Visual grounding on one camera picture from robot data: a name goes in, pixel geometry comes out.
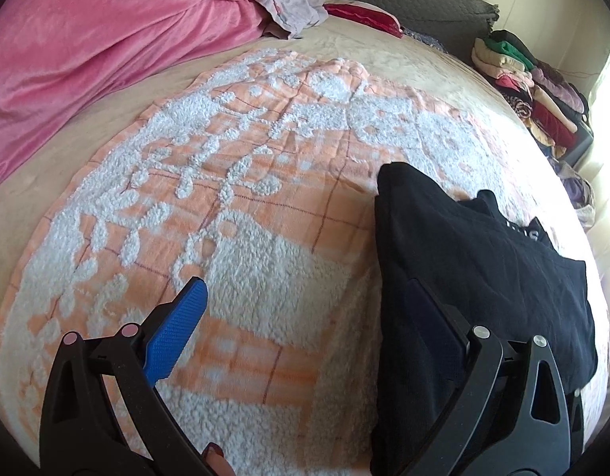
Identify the red cushion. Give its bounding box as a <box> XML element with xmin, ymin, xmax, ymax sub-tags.
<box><xmin>323</xmin><ymin>2</ymin><xmax>404</xmax><ymax>38</ymax></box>

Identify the dark storage box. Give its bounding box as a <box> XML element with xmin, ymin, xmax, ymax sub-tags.
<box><xmin>558</xmin><ymin>124</ymin><xmax>594</xmax><ymax>167</ymax></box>

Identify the pile of folded clothes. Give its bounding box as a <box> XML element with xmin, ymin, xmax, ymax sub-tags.
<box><xmin>471</xmin><ymin>30</ymin><xmax>596</xmax><ymax>224</ymax></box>

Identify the black sweater with orange cuffs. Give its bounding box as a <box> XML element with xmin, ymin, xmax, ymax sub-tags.
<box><xmin>369</xmin><ymin>161</ymin><xmax>598</xmax><ymax>476</ymax></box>

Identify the white curtain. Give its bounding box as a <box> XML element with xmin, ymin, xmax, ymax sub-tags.
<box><xmin>580</xmin><ymin>30</ymin><xmax>610</xmax><ymax>219</ymax></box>

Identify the person's left hand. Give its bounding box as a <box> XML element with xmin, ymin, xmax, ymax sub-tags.
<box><xmin>203</xmin><ymin>443</ymin><xmax>236</xmax><ymax>476</ymax></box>

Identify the lavender crumpled cloth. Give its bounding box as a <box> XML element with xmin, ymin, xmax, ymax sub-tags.
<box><xmin>208</xmin><ymin>0</ymin><xmax>330</xmax><ymax>40</ymax></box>

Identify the orange and white fleece blanket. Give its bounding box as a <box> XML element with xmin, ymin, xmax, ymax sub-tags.
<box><xmin>0</xmin><ymin>47</ymin><xmax>608</xmax><ymax>476</ymax></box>

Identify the pink duvet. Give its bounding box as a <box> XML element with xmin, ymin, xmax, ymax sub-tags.
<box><xmin>0</xmin><ymin>0</ymin><xmax>271</xmax><ymax>189</ymax></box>

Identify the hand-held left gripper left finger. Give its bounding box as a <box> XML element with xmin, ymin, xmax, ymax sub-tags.
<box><xmin>39</xmin><ymin>278</ymin><xmax>216</xmax><ymax>476</ymax></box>

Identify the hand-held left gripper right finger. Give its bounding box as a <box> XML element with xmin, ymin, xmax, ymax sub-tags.
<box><xmin>394</xmin><ymin>280</ymin><xmax>583</xmax><ymax>476</ymax></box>

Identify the dark patterned cloth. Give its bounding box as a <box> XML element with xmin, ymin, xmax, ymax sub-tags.
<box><xmin>401</xmin><ymin>27</ymin><xmax>445</xmax><ymax>50</ymax></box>

